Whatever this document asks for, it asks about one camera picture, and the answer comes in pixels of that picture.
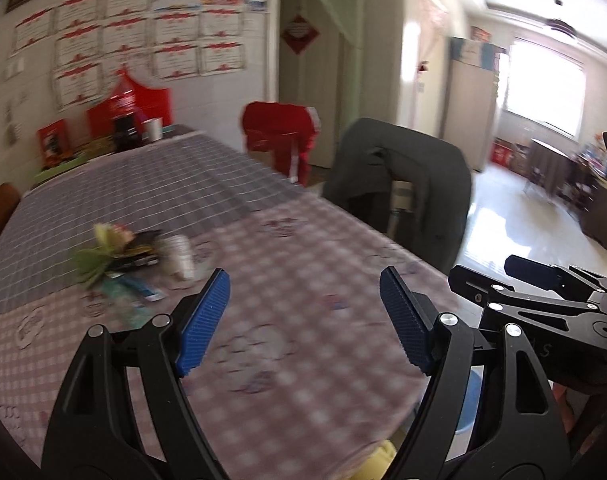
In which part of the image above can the green flat box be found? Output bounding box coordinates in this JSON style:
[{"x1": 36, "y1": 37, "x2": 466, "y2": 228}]
[{"x1": 33, "y1": 145, "x2": 114, "y2": 186}]

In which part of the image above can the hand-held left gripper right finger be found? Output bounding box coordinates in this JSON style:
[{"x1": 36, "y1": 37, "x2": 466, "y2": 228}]
[{"x1": 379, "y1": 266, "x2": 571, "y2": 480}]

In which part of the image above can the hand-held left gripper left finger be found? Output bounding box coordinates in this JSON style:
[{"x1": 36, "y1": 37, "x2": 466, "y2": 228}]
[{"x1": 42, "y1": 268, "x2": 231, "y2": 480}]

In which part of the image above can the window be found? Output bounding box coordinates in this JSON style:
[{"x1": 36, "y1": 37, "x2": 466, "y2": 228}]
[{"x1": 503, "y1": 37, "x2": 587, "y2": 138}]

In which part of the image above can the red crate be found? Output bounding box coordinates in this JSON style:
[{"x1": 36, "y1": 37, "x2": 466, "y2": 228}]
[{"x1": 491, "y1": 140, "x2": 515, "y2": 166}]

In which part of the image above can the red diamond door decoration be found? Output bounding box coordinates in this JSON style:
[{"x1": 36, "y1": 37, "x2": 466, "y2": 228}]
[{"x1": 280, "y1": 15, "x2": 319, "y2": 56}]

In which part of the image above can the cola bottle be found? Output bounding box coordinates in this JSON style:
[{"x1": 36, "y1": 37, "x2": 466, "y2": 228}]
[{"x1": 108, "y1": 72, "x2": 141, "y2": 151}]

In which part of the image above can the white wardrobe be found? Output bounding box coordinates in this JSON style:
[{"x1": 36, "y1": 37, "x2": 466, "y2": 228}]
[{"x1": 441, "y1": 37, "x2": 507, "y2": 173}]

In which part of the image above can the pink checked tablecloth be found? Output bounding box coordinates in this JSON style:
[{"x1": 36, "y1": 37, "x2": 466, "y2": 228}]
[{"x1": 0, "y1": 192, "x2": 451, "y2": 466}]

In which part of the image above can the red gift bag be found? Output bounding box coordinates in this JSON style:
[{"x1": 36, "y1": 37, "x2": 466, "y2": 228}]
[{"x1": 86, "y1": 70, "x2": 174, "y2": 138}]

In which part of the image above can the ceiling lamp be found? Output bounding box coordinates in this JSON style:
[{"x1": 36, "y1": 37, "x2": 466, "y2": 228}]
[{"x1": 543, "y1": 0, "x2": 579, "y2": 38}]

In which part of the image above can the dark grey jacket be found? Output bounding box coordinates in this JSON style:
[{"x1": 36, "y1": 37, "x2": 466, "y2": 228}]
[{"x1": 323, "y1": 117, "x2": 473, "y2": 273}]

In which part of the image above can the grey grid tablecloth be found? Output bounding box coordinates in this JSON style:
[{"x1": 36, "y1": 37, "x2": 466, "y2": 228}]
[{"x1": 0, "y1": 131, "x2": 309, "y2": 321}]

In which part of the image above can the brown wooden chair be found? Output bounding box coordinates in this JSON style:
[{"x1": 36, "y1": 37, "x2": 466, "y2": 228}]
[{"x1": 0, "y1": 182, "x2": 21, "y2": 256}]

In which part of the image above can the yellow plastic object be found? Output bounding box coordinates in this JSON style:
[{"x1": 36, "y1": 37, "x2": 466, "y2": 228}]
[{"x1": 351, "y1": 439, "x2": 397, "y2": 480}]

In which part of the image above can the white door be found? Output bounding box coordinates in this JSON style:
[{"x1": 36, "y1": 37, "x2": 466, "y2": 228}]
[{"x1": 278, "y1": 7, "x2": 354, "y2": 171}]

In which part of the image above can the teal packet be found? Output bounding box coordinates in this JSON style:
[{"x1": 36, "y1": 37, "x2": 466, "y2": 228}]
[{"x1": 103, "y1": 272, "x2": 164, "y2": 311}]

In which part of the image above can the white paper cup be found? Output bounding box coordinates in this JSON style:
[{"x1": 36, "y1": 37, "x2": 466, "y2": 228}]
[{"x1": 156, "y1": 234, "x2": 196, "y2": 282}]

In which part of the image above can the black snack wrapper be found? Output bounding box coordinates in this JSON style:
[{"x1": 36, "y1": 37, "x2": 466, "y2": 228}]
[{"x1": 110, "y1": 229, "x2": 164, "y2": 268}]

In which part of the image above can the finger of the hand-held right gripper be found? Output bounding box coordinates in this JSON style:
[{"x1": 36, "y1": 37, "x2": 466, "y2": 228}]
[
  {"x1": 448, "y1": 265, "x2": 607, "y2": 356},
  {"x1": 503, "y1": 254, "x2": 607, "y2": 307}
]

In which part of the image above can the small red box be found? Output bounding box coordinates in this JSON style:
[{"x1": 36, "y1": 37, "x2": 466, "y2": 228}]
[{"x1": 37, "y1": 120, "x2": 70, "y2": 166}]

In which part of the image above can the dark wooden cabinet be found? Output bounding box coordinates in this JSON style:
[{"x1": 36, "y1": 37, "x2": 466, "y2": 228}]
[{"x1": 573, "y1": 155, "x2": 607, "y2": 253}]

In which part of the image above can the wall of certificates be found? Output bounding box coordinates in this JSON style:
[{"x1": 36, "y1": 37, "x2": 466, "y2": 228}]
[{"x1": 10, "y1": 0, "x2": 249, "y2": 113}]

